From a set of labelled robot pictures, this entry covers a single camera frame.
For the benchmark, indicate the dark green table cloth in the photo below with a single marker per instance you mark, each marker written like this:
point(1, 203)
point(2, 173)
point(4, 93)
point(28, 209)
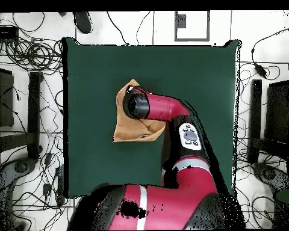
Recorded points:
point(195, 84)

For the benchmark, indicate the black power strip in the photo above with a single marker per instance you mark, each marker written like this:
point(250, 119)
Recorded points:
point(60, 185)

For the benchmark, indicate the black stand base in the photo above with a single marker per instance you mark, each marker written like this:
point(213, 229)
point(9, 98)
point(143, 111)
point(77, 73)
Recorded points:
point(255, 108)
point(33, 108)

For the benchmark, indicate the person's foot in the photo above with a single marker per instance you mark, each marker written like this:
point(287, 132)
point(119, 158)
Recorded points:
point(83, 22)

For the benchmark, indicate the grey square frame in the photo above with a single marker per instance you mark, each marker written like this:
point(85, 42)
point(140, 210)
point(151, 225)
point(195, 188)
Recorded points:
point(192, 39)

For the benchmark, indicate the black computer case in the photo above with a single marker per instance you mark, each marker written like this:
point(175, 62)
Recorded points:
point(2, 96)
point(278, 108)

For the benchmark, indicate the black power adapter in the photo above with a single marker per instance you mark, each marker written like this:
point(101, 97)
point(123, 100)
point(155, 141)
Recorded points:
point(260, 70)

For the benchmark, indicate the black network switch box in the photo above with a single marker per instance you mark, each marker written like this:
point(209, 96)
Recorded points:
point(3, 32)

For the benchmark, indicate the grey office chair base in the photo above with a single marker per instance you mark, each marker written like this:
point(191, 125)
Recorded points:
point(4, 175)
point(269, 174)

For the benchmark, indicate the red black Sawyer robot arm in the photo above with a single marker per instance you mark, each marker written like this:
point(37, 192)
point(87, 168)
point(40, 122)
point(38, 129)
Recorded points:
point(171, 204)

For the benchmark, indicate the tan terry towel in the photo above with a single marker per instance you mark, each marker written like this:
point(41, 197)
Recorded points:
point(127, 130)

